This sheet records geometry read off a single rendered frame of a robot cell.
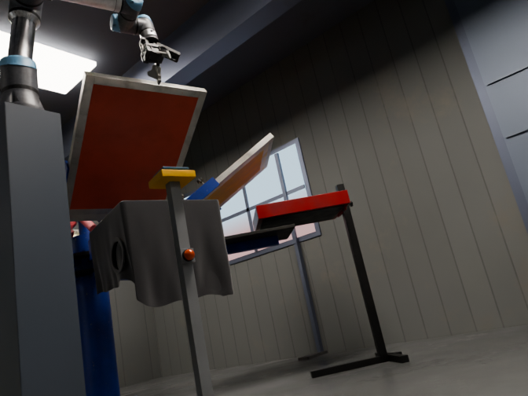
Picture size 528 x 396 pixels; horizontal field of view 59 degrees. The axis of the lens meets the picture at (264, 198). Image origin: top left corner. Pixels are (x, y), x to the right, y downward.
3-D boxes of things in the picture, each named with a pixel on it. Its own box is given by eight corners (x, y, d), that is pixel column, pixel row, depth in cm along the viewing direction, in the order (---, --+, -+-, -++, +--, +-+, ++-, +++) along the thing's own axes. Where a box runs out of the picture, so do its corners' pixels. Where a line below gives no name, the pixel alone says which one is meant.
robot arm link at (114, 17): (114, 3, 200) (139, 8, 206) (108, 20, 208) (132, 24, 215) (116, 19, 198) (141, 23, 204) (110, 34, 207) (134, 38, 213)
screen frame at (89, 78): (207, 92, 230) (204, 88, 233) (86, 75, 196) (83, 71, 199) (166, 212, 271) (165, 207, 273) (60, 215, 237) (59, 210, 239)
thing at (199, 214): (237, 294, 197) (220, 199, 208) (133, 309, 171) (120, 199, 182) (233, 295, 199) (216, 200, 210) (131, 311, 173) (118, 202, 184)
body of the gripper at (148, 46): (143, 64, 202) (137, 46, 208) (162, 67, 207) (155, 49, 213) (148, 50, 197) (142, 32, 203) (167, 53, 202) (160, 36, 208)
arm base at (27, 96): (7, 104, 147) (5, 76, 150) (-11, 123, 156) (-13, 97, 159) (54, 114, 159) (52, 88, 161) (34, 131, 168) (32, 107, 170)
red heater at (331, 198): (335, 221, 344) (331, 205, 347) (350, 204, 300) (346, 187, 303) (254, 236, 337) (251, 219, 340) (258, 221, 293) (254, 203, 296)
